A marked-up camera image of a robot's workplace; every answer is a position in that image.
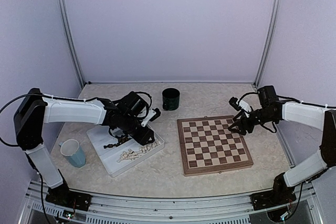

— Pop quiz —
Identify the left aluminium frame post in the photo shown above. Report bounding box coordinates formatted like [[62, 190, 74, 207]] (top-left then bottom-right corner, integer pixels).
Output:
[[57, 0, 86, 88]]

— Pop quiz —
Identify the dark chess pieces pile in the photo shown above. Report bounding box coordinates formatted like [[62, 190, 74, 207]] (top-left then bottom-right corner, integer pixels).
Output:
[[103, 134, 132, 149]]

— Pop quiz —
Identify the aluminium frame post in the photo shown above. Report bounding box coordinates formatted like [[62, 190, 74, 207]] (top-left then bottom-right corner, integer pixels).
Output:
[[57, 0, 86, 88], [254, 0, 281, 87]]

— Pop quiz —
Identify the wooden chess board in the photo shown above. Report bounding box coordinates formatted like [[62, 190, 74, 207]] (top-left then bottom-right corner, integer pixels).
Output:
[[177, 115, 254, 176]]

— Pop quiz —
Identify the right aluminium frame post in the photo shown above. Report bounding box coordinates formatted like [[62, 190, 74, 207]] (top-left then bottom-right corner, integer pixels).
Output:
[[254, 0, 281, 87]]

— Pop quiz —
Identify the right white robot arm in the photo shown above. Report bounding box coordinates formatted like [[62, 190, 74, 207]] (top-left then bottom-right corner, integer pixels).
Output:
[[229, 86, 335, 205]]

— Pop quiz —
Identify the white plastic tray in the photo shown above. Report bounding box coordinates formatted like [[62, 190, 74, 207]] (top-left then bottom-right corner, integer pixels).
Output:
[[87, 126, 165, 177]]

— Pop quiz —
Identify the white chess pieces pile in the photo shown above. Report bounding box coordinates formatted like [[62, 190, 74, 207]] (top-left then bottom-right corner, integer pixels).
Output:
[[117, 149, 144, 163]]

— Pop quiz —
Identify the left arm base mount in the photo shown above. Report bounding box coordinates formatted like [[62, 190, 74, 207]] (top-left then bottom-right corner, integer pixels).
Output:
[[45, 190, 92, 211]]

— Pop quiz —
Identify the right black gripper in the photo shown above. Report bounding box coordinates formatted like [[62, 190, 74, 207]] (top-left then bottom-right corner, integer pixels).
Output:
[[228, 107, 276, 135]]

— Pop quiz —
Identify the dark green cup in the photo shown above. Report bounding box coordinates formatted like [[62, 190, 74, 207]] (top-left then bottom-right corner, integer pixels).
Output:
[[162, 88, 180, 111]]

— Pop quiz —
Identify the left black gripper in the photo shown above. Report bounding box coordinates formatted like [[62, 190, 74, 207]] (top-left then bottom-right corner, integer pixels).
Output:
[[120, 114, 155, 145]]

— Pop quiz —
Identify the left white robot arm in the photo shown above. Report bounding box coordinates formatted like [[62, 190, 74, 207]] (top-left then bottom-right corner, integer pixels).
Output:
[[13, 88, 161, 206]]

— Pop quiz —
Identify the light blue pitcher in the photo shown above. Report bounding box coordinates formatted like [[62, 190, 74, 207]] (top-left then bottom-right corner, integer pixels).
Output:
[[59, 139, 86, 168]]

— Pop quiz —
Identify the aluminium front rail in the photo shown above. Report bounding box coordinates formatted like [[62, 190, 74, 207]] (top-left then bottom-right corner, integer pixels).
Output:
[[14, 180, 327, 223]]

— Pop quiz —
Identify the white pawns group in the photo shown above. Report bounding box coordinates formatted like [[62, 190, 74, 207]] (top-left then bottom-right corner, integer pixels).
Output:
[[139, 142, 159, 154]]

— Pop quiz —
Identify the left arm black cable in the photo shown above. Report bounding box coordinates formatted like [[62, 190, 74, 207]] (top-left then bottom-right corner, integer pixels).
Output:
[[0, 94, 44, 147]]

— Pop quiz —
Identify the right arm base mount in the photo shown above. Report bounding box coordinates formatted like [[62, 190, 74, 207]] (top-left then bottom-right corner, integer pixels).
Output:
[[250, 190, 297, 210]]

